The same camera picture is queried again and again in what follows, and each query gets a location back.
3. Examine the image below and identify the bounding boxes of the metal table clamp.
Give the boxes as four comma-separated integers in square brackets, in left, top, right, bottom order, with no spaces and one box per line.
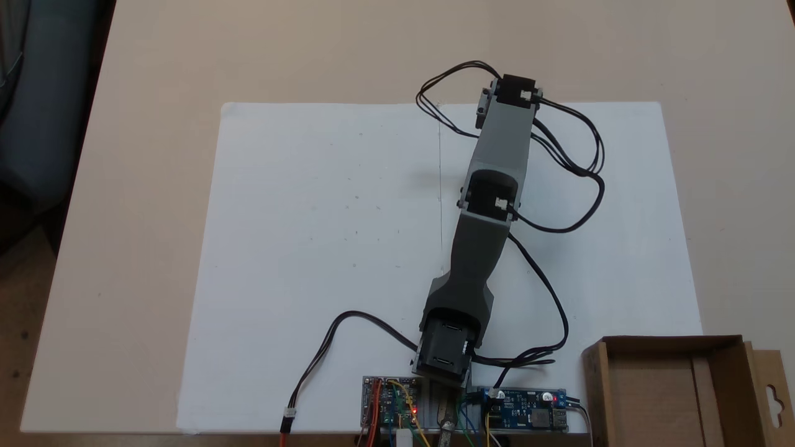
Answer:
[437,397,460,447]

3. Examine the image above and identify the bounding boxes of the white paper sheet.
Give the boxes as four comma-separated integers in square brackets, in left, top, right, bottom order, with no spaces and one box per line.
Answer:
[176,101,704,436]

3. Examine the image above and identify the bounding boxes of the brown cardboard box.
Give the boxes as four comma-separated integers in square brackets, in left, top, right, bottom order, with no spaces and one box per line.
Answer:
[581,335,795,447]

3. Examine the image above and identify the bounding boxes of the black looped wrist cable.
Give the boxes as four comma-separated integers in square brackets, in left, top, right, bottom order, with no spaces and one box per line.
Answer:
[415,60,501,139]

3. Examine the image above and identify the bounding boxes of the black elbow to base cable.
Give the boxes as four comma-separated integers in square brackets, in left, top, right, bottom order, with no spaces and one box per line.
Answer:
[471,232,570,390]

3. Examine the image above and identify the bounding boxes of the red and orange wires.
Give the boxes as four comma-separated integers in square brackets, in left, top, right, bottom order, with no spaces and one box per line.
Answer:
[365,380,382,447]

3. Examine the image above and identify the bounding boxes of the blue circuit board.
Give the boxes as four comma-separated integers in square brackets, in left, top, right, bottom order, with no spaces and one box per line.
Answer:
[477,387,568,431]

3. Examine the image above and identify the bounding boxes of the yellow wire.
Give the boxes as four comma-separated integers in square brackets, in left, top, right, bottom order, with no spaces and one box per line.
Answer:
[388,379,434,447]

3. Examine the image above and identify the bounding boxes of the black wrist to elbow cable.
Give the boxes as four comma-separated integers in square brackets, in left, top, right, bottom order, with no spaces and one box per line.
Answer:
[511,95,606,235]

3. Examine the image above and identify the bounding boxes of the black cable with white connector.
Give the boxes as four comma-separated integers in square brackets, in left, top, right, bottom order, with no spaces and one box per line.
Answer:
[278,310,423,447]

